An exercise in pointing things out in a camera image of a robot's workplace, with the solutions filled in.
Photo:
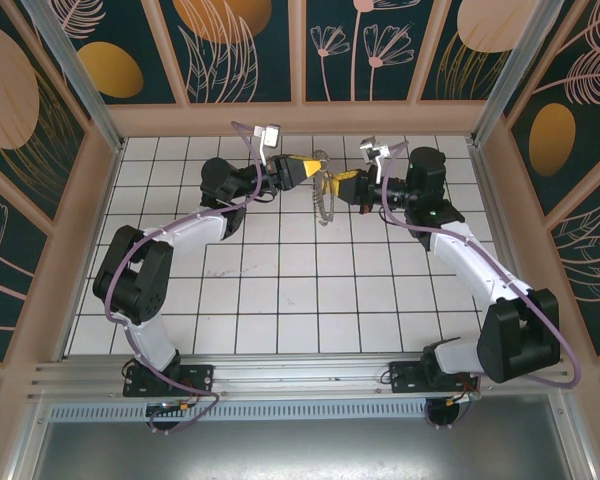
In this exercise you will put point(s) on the grey metal sheet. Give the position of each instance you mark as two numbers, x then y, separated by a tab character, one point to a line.
300	450

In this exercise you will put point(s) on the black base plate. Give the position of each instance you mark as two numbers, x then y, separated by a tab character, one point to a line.
410	377
195	377

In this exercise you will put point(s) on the aluminium side rail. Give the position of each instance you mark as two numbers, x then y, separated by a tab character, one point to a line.
485	200

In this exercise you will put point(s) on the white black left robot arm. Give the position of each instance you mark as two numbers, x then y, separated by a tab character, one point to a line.
190	230

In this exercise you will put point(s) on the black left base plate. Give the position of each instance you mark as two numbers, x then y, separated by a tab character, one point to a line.
195	377

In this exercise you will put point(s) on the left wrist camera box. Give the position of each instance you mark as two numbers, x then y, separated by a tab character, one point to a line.
272	135

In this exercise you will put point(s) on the aluminium corner post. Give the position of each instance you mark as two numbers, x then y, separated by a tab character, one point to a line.
80	80
520	70

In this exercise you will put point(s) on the aluminium front rail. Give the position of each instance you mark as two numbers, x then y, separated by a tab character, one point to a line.
300	375

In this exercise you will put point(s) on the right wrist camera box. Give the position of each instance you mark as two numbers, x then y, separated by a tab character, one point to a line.
370	147

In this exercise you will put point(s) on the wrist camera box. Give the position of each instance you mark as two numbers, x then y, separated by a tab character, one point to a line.
370	147
272	135

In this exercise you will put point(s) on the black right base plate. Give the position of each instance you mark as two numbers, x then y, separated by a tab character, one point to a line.
410	377

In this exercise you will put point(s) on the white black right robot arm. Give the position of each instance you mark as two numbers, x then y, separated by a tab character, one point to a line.
470	270

